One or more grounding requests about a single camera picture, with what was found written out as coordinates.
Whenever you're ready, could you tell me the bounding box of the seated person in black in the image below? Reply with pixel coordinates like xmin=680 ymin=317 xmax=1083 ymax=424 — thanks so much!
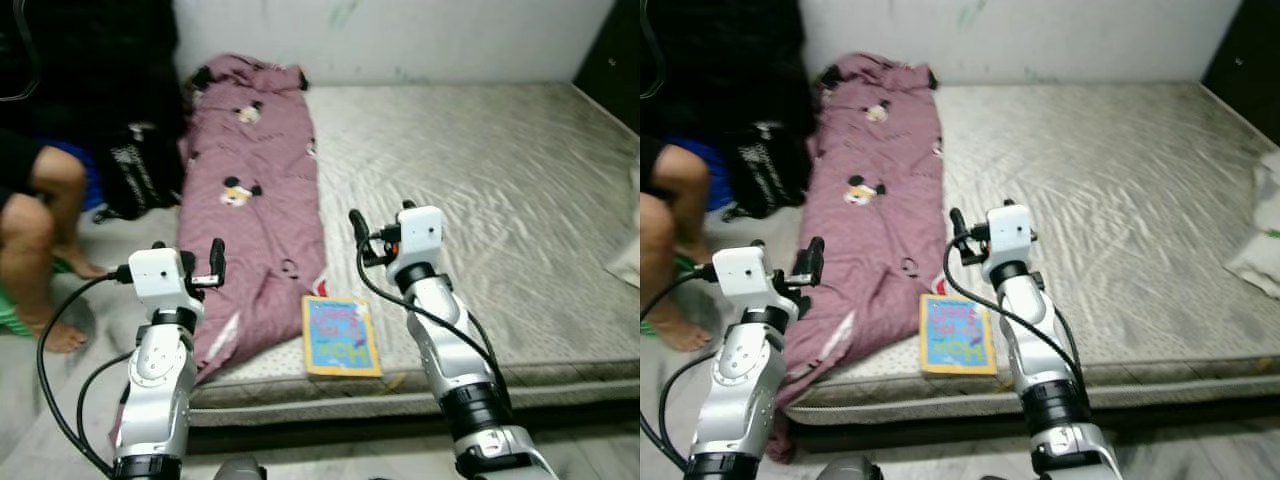
xmin=0 ymin=130 xmax=111 ymax=356
xmin=640 ymin=135 xmax=716 ymax=353

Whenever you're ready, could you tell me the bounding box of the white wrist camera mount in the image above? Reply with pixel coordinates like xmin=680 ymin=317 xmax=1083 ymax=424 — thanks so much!
xmin=385 ymin=206 xmax=446 ymax=271
xmin=712 ymin=246 xmax=796 ymax=311
xmin=128 ymin=246 xmax=204 ymax=313
xmin=985 ymin=205 xmax=1036 ymax=266

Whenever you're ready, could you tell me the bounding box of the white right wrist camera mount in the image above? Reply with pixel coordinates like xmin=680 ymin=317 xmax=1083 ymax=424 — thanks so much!
xmin=985 ymin=205 xmax=1036 ymax=266
xmin=385 ymin=206 xmax=446 ymax=271

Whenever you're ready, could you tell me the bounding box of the blue fabric item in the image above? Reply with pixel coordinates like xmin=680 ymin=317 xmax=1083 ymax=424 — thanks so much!
xmin=45 ymin=138 xmax=106 ymax=213
xmin=668 ymin=138 xmax=736 ymax=213

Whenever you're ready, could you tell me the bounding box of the purple cartoon mouse blanket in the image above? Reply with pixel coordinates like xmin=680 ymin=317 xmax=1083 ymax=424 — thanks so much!
xmin=770 ymin=55 xmax=946 ymax=461
xmin=178 ymin=55 xmax=329 ymax=386

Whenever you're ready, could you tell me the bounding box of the colourful children's book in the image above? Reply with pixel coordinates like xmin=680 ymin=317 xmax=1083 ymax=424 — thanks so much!
xmin=920 ymin=293 xmax=998 ymax=376
xmin=302 ymin=295 xmax=383 ymax=379

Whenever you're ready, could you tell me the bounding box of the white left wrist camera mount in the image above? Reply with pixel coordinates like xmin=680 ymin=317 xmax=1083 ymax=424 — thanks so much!
xmin=128 ymin=246 xmax=204 ymax=313
xmin=712 ymin=246 xmax=796 ymax=311

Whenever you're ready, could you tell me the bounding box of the grey quilted mattress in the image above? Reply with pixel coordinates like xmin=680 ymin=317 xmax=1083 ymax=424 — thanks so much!
xmin=790 ymin=82 xmax=1280 ymax=426
xmin=185 ymin=82 xmax=641 ymax=426

